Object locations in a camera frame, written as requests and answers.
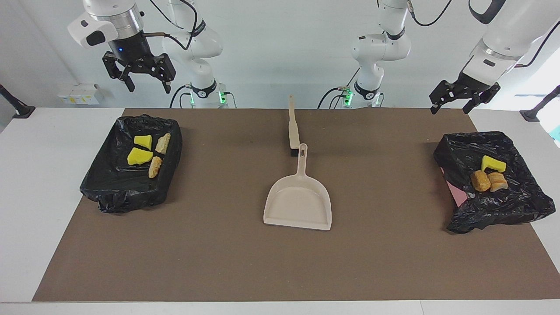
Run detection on pink bin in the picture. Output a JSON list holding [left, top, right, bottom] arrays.
[[445, 178, 469, 209]]

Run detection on beige hand brush black bristles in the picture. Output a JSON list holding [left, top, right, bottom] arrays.
[[287, 95, 301, 158]]

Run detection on orange striped bread piece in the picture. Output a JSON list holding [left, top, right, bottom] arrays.
[[487, 172, 509, 193]]

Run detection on black base cable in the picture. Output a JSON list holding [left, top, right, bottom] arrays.
[[318, 66, 361, 109], [169, 84, 193, 109]]

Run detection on white box yellow labels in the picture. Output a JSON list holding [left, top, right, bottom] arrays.
[[58, 84, 101, 106]]

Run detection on yellow green-backed sponge piece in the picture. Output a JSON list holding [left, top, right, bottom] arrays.
[[481, 155, 507, 173]]

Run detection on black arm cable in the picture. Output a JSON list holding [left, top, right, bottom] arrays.
[[142, 0, 200, 51], [405, 0, 560, 68]]

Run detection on black stand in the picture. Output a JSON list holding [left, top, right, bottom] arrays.
[[0, 83, 36, 119], [519, 85, 560, 123]]

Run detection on beige plastic dustpan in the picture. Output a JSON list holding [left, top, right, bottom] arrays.
[[263, 143, 333, 231]]

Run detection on black trash bag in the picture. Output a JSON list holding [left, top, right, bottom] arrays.
[[80, 114, 183, 214], [434, 131, 556, 234]]

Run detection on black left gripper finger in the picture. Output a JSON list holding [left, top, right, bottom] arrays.
[[463, 83, 501, 115], [429, 80, 459, 115]]

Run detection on brown table mat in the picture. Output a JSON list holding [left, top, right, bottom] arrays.
[[32, 108, 560, 302]]

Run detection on golden brown bread roll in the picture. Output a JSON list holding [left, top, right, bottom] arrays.
[[471, 170, 491, 193]]

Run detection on pale beige bread piece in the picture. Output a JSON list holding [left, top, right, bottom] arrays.
[[155, 133, 172, 155]]

